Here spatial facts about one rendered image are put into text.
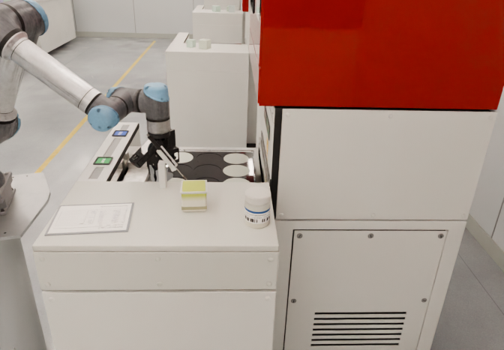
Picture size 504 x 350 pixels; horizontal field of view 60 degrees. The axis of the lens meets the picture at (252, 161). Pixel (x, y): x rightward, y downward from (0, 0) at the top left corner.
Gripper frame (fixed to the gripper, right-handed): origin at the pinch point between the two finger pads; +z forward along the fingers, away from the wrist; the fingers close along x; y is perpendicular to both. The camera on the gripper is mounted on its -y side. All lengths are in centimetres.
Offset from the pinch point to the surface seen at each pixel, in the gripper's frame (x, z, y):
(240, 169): -7.5, 1.3, 32.5
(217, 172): -3.4, 1.3, 24.7
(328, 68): -41, -43, 34
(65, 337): -14, 26, -43
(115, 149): 27.6, -4.7, 1.3
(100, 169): 17.0, -4.3, -11.1
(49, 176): 213, 92, 42
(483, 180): -52, 54, 210
